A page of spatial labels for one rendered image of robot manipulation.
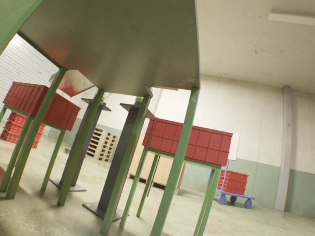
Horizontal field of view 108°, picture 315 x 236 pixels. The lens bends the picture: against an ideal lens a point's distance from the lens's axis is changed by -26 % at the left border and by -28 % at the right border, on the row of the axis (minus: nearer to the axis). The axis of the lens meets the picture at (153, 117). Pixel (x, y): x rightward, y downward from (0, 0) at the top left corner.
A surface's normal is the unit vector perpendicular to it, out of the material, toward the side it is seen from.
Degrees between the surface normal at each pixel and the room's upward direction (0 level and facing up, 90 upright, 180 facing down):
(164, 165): 90
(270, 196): 90
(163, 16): 180
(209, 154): 90
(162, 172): 90
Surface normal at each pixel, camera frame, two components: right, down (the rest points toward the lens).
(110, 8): -0.29, 0.92
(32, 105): -0.26, -0.35
